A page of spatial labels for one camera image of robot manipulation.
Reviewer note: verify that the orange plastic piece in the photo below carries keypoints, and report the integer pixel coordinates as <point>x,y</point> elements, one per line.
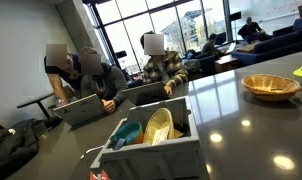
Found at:
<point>178,133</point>

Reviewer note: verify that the yellow plate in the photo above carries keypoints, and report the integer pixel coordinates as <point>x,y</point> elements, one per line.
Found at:
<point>159,120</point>

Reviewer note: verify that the person in plaid shirt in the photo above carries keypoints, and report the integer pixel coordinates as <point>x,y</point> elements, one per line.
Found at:
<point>171,66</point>

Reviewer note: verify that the person in grey hoodie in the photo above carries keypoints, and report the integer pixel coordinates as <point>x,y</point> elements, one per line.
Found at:
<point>114,83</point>

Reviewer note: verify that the white paper tag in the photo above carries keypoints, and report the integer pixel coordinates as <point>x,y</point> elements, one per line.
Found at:
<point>160,135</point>

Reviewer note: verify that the grey backpack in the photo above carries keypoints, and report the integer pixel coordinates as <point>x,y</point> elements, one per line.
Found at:
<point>192,66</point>

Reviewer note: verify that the teal plastic bowl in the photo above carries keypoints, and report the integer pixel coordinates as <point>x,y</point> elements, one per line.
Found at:
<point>127,131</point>

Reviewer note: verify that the blue armchair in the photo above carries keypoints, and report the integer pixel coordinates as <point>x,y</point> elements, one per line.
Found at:
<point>207,63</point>

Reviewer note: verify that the grey plastic storage bin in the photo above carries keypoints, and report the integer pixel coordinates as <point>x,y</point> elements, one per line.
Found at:
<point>151,160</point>

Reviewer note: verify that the seated person in dark jacket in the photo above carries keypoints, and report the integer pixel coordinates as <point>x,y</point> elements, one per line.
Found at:
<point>209,46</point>

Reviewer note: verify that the grey laptop with logo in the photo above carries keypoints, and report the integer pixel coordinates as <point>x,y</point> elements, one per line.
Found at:
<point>81,109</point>

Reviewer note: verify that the wooden coffee table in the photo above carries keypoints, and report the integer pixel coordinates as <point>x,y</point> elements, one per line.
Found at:
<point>226,63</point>

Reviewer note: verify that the open white laptop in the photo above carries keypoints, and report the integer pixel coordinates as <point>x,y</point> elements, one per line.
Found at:
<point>231,47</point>

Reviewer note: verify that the person in purple shirt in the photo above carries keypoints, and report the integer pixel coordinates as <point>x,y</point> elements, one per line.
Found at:
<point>56,71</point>

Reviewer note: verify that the red and white packet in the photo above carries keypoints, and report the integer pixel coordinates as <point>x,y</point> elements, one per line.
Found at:
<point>99,176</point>

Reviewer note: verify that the low wooden table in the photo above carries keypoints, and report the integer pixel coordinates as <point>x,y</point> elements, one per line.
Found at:
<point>247,48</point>

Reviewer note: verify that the distant seated person in black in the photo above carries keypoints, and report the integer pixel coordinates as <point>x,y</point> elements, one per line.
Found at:
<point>250,29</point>

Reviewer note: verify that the clear drinking glass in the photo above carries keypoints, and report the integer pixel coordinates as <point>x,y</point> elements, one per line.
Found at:
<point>41,130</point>

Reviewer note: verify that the small black side table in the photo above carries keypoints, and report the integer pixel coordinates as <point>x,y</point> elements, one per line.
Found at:
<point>32,101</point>

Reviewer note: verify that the round wicker basket bowl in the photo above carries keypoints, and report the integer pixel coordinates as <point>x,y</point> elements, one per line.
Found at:
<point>271,88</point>

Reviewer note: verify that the blue sofa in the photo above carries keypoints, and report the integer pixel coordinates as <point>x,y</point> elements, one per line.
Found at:
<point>277,43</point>

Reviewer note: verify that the black jacket bag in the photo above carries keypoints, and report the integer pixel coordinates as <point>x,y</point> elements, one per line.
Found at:
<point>11,150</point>

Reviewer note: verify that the large glass window wall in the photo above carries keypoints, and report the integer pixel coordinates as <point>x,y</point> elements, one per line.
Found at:
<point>151,26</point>

